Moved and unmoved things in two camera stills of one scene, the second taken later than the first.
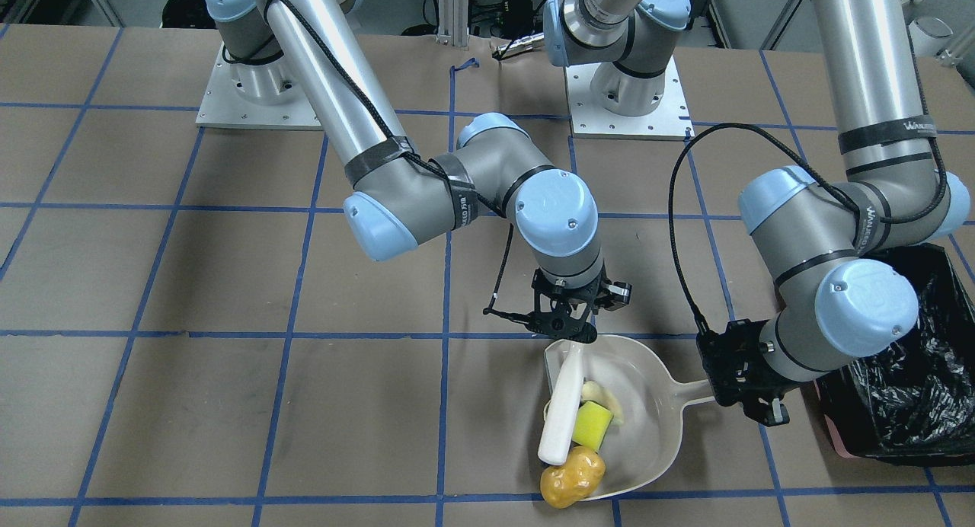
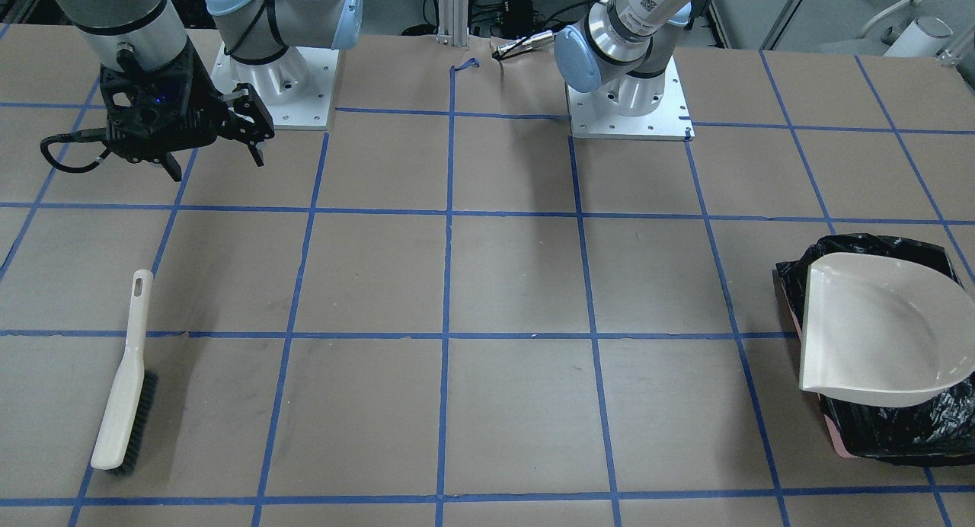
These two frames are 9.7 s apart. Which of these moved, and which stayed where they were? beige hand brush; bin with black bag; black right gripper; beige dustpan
Moved: black right gripper; beige dustpan; beige hand brush
Stayed: bin with black bag
